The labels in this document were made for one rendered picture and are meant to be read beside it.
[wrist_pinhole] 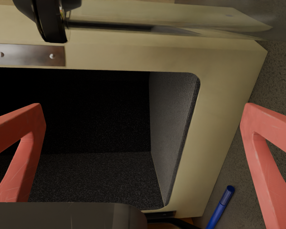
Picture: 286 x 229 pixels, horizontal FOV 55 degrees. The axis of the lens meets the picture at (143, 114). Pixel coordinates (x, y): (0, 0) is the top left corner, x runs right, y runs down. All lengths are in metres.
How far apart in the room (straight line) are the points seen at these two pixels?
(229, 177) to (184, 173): 0.07
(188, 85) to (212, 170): 0.15
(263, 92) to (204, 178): 0.18
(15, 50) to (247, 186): 0.31
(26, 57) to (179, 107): 0.21
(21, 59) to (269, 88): 0.27
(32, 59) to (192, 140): 0.23
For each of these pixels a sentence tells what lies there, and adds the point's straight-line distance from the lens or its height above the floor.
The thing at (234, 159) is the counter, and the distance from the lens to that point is 0.41.
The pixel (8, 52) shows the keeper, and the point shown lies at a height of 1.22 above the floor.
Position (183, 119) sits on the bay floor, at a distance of 0.38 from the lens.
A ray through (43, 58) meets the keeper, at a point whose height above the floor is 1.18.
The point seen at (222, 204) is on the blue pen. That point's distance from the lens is 0.44.
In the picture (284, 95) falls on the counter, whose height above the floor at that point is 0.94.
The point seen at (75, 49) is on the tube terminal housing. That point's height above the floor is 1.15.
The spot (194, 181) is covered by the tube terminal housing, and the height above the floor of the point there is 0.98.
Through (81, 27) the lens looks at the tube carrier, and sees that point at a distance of 0.17.
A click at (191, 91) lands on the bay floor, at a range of 0.35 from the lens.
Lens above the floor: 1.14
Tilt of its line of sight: 11 degrees down
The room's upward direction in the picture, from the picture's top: 90 degrees counter-clockwise
